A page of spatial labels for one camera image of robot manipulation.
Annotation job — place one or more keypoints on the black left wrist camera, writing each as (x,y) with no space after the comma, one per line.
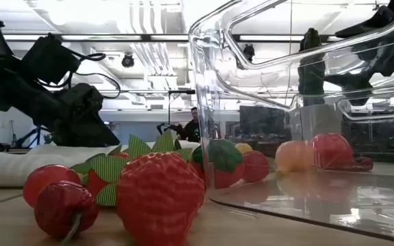
(50,59)

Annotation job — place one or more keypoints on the bright red toy cherry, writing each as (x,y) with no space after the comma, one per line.
(46,181)

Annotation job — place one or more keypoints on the dark red toy cherry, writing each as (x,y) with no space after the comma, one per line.
(63,208)
(363,163)

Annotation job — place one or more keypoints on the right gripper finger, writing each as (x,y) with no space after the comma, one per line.
(371,24)

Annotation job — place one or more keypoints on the black ceiling dome camera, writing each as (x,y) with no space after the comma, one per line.
(248,51)
(127,61)

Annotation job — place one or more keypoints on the person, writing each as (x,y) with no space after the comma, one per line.
(192,130)

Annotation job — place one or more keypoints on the white plant pot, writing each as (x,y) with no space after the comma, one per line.
(320,123)

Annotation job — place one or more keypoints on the long ceiling light strip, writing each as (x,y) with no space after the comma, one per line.
(98,37)

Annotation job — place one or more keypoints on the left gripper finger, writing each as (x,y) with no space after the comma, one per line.
(87,135)

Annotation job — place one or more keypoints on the toy strawberry large green cap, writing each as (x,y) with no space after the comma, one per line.
(224,153)

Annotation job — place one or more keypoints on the clear plastic tupperware container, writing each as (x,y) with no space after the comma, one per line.
(320,205)

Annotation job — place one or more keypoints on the white checked dish towel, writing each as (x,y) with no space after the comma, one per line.
(29,164)

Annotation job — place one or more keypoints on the black background station frame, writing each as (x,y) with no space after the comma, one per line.
(183,91)

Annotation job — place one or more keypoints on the green cactus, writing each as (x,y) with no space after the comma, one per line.
(311,68)

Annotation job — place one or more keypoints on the black background robot arm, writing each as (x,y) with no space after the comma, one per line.
(164,128)

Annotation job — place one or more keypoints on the pink toy peach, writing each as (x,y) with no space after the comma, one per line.
(294,157)

